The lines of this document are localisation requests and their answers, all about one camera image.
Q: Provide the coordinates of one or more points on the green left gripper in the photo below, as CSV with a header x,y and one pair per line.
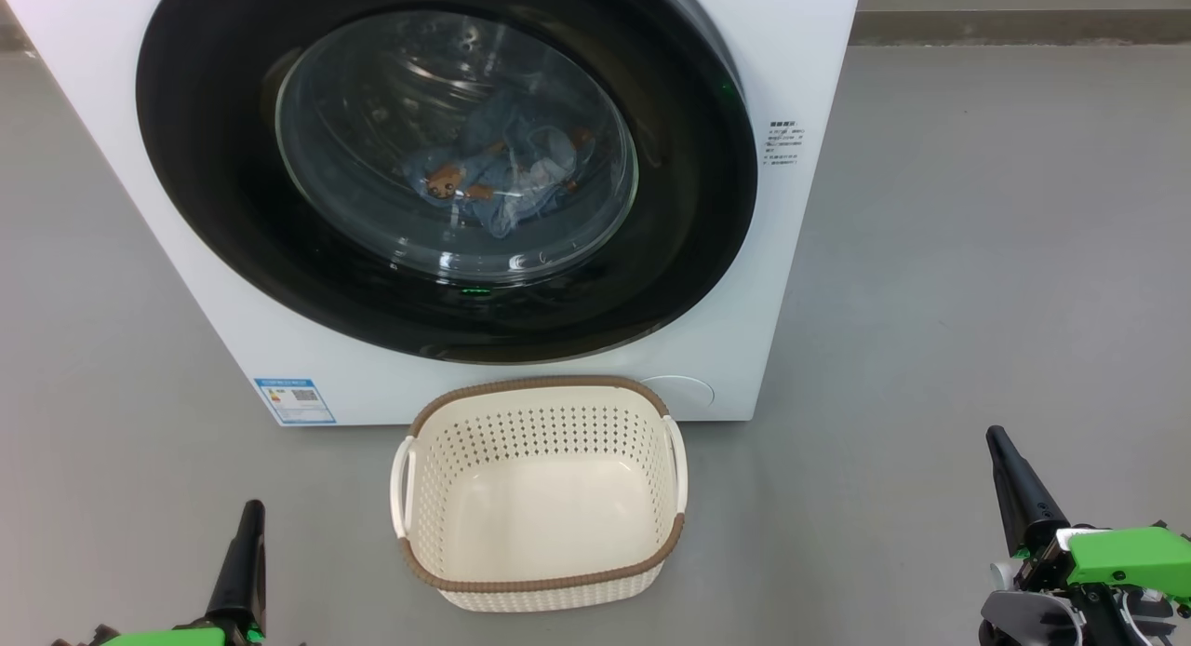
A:
x,y
177,638

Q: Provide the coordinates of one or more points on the round white drain filter cover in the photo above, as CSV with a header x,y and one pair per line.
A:
x,y
684,397

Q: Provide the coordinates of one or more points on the white front-load washing machine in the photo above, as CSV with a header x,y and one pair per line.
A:
x,y
112,208

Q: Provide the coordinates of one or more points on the cream perforated laundry basket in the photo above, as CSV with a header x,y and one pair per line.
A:
x,y
549,423

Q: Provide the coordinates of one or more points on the black round glass washer door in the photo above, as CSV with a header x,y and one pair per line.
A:
x,y
214,208

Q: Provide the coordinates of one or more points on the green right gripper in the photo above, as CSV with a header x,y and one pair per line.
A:
x,y
1126,558

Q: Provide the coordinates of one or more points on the blue energy label sticker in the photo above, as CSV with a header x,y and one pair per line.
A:
x,y
296,401

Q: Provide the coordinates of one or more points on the blue garment small bear prints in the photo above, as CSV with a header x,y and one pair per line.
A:
x,y
456,176

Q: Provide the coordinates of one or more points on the stainless steel washing machine drum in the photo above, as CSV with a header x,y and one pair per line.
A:
x,y
372,87

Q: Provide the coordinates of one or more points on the black text instruction sticker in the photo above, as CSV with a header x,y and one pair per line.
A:
x,y
785,143

